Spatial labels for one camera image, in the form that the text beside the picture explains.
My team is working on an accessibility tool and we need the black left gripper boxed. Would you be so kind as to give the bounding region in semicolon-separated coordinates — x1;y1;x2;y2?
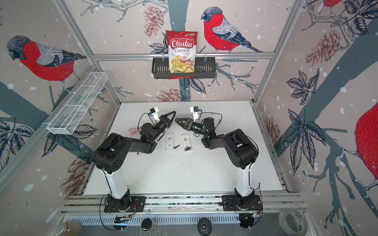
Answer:
151;112;175;143

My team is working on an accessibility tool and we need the white remote control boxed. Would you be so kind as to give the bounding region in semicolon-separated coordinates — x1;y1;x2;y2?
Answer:
181;134;193;151
165;133;175;150

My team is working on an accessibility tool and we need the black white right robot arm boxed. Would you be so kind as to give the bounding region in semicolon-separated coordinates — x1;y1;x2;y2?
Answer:
175;118;261;210

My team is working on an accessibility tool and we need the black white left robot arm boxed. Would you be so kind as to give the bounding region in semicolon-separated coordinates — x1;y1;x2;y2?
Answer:
92;111;176;212

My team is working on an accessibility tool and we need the Chuba cassava chips bag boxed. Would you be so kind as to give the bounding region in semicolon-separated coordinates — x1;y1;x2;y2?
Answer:
166;30;197;73

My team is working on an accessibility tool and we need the metal lidded jar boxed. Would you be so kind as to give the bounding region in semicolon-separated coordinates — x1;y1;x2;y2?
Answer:
52;221;83;236

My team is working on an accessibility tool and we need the clear tape roll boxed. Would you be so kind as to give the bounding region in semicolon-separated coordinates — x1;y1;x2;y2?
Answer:
278;209;308;236

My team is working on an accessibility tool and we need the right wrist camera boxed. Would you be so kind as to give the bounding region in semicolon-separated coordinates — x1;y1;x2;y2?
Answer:
190;106;202;121

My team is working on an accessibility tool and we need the pink handled knife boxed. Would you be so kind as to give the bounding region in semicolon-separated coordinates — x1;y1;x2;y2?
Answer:
128;127;140;135

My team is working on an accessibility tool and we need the black wall basket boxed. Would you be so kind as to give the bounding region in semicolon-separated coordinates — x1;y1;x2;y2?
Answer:
152;57;216;80

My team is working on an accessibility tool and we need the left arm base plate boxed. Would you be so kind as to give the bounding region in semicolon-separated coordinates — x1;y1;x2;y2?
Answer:
104;195;146;213

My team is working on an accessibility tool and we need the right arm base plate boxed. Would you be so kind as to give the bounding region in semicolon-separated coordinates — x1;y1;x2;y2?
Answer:
220;194;262;211

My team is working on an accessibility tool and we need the white wire mesh basket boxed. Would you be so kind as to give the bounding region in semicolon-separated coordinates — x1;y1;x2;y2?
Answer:
47;72;108;135

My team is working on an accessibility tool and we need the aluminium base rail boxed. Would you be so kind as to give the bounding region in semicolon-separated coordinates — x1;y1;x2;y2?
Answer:
58;191;306;215

